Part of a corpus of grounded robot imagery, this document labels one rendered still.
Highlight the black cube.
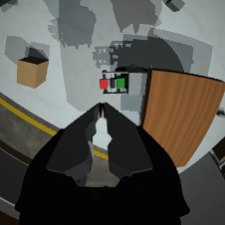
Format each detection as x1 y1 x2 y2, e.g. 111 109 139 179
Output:
165 0 185 12

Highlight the brown cardboard box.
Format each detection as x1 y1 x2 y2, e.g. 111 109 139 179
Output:
17 56 49 89

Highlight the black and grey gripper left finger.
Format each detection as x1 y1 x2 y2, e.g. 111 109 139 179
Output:
15 103 103 212

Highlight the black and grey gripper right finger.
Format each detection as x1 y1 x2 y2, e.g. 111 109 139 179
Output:
103 103 190 217

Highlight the black rectangular bar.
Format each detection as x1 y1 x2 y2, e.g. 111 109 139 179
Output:
217 112 225 118

